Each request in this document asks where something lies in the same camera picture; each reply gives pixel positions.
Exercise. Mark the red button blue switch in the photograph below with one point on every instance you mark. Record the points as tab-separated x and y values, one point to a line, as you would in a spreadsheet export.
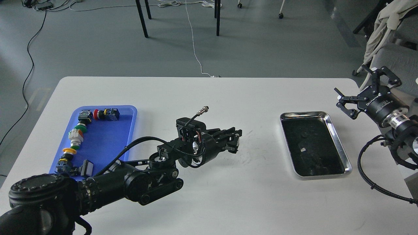
109	114

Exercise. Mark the blue plastic tray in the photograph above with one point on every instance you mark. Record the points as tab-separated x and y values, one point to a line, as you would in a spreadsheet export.
103	140

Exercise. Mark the black white relay block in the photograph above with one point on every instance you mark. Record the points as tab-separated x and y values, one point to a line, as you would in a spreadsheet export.
86	169

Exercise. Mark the grey chair with beige cloth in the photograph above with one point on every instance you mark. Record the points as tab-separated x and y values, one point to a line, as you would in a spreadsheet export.
395	24

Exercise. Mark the black table leg right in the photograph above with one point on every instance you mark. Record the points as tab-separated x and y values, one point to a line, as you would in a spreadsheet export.
217	7

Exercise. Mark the black robot arm image left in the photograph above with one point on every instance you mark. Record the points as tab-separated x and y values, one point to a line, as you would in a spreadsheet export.
144	171

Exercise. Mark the silver metal tray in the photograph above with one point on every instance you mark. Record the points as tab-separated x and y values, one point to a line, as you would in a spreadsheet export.
319	156

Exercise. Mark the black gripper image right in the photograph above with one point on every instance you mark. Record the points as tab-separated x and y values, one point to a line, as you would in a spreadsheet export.
382	104

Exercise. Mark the black table leg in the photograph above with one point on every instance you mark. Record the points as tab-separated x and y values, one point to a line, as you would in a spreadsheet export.
141	15
217	7

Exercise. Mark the black table leg left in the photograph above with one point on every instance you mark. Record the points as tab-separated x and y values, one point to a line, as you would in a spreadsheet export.
141	15

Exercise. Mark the yellow button switch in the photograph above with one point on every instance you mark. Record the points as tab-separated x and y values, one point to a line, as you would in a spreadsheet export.
65	165

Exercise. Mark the green button switch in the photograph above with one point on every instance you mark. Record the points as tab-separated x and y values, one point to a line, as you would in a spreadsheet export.
84	118

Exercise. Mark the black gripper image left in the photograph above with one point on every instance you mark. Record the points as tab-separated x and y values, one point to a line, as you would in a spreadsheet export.
210	143

